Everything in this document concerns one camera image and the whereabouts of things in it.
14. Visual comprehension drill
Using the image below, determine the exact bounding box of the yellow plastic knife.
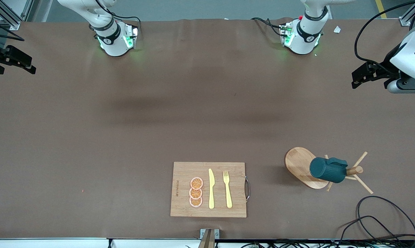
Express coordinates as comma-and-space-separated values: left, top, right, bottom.
209, 168, 215, 209

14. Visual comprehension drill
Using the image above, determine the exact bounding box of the dark teal cup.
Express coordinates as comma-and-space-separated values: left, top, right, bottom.
310, 157, 348, 183

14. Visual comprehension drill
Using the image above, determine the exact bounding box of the metal table bracket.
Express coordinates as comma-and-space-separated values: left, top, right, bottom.
200, 228, 220, 248

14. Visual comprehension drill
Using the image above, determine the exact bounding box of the circuit box with green light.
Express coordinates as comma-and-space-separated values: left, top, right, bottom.
279, 22, 294, 47
124, 24, 139, 49

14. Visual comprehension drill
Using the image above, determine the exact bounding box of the wooden cutting board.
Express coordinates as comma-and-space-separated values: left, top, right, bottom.
170, 162, 251, 218

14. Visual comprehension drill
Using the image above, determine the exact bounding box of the black base cable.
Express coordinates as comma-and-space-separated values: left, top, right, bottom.
96, 0, 141, 33
251, 17, 284, 37

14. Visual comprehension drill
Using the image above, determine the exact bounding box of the wooden mug tree stand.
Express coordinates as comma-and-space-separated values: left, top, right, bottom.
285, 147, 374, 194

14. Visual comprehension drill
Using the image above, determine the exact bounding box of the yellow plastic fork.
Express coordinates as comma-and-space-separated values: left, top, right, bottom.
223, 171, 233, 209

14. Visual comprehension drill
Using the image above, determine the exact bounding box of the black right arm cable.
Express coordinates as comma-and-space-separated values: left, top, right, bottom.
0, 17, 25, 42

